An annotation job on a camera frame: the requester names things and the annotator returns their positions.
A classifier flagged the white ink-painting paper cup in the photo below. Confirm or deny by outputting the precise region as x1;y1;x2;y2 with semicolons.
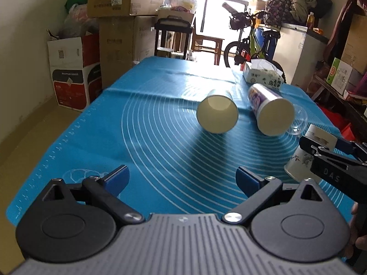
284;124;337;184

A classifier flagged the clear plastic cup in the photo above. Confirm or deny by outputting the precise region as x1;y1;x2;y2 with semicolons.
287;104;308;136

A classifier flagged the purple paper cup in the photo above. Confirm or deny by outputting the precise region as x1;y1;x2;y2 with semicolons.
247;83;295;137

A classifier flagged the blue and white paper cup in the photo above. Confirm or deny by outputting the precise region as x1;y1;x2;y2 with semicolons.
197;89;239;134

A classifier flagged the red gift bag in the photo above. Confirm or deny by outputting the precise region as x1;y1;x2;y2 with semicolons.
318;105;357;142

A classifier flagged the green and white small box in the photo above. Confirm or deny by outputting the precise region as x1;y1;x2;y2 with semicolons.
326;58;353;95

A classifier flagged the blue silicone baking mat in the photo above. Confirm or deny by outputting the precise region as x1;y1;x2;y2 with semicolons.
5;56;356;227

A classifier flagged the brown cardboard box right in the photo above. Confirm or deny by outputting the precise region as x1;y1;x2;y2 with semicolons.
341;14;367;74

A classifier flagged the tissue box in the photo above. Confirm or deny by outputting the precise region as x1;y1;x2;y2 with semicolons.
243;59;285;90

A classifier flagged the white chest freezer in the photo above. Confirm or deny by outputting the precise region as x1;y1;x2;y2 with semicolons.
273;23;328;91

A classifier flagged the blue plastic barrel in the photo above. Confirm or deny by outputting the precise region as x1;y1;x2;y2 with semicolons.
255;27;269;52

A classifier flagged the green bicycle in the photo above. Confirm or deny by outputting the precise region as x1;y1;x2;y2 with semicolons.
222;3;286;83

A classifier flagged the red and white appliance box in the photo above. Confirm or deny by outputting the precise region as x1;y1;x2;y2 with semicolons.
47;33;103;112

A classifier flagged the orange drink bottle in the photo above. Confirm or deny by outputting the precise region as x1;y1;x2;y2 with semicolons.
306;12;315;30

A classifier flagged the patterned fabric bag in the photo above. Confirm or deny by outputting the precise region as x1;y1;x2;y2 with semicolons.
264;0;295;29

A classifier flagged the lower stacked cardboard box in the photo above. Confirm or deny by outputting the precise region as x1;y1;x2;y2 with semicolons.
98;16;156;88

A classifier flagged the wooden chair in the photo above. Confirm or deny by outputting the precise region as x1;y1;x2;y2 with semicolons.
191;19;224;66

